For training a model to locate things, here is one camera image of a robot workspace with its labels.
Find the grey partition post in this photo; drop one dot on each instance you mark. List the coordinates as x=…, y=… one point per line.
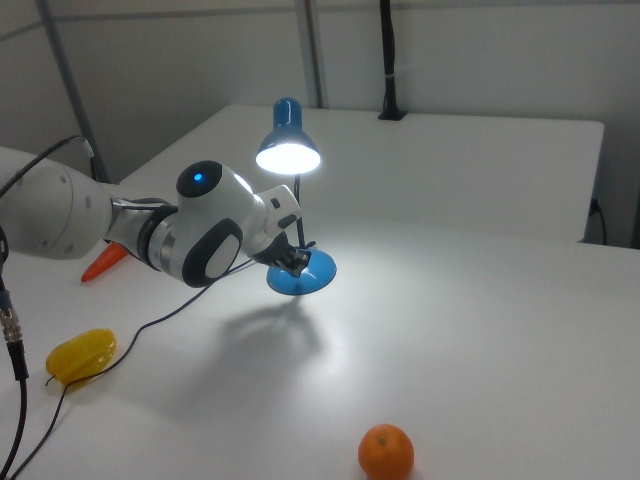
x=67, y=75

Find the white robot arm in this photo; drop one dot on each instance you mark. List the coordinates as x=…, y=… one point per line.
x=50, y=210

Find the black clamped pole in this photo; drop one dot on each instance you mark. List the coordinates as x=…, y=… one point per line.
x=391, y=60

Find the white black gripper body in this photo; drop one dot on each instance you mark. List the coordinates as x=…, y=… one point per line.
x=277, y=215

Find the blue desk lamp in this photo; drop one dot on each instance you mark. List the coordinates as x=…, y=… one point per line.
x=287, y=130

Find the yellow toy starfruit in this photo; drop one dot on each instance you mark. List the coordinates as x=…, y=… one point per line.
x=82, y=356

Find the orange toy carrot green leaves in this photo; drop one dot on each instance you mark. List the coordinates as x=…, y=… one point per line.
x=102, y=262

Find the thin grey partition strip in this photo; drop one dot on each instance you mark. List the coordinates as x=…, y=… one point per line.
x=316, y=50

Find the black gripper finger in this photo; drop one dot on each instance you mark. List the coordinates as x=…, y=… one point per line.
x=285, y=262
x=302, y=260

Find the orange mandarin fruit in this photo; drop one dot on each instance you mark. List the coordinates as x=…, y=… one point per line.
x=386, y=451

